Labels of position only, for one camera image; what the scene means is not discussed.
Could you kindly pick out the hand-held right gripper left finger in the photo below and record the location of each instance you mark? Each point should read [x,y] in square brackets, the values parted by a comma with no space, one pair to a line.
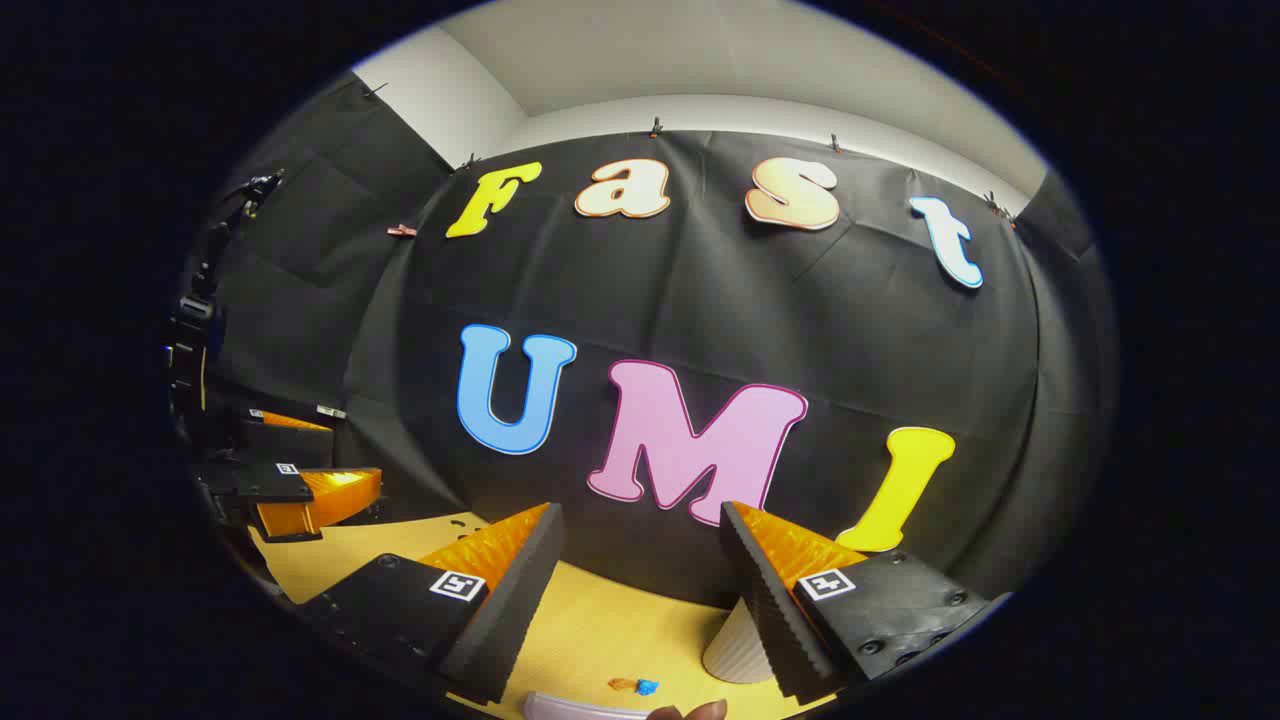
[505,620]

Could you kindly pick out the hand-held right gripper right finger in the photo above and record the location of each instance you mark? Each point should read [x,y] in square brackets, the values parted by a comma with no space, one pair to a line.
[785,620]

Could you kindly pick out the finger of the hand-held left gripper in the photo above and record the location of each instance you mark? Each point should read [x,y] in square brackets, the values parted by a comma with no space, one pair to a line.
[240,480]
[285,445]

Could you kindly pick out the white ribbed garbage bin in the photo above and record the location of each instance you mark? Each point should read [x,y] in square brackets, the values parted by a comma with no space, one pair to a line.
[735,650]

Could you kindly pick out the pale purple dustpan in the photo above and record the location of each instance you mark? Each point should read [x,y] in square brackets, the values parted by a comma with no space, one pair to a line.
[580,708]

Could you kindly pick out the orange paper trash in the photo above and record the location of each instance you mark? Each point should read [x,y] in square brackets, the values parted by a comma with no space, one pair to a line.
[622,685]

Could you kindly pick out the yellow wooden desktop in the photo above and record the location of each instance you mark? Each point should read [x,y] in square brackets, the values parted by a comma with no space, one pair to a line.
[600,640]

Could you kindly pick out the black backdrop cloth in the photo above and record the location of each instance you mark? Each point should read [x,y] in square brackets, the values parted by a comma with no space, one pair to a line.
[700,300]

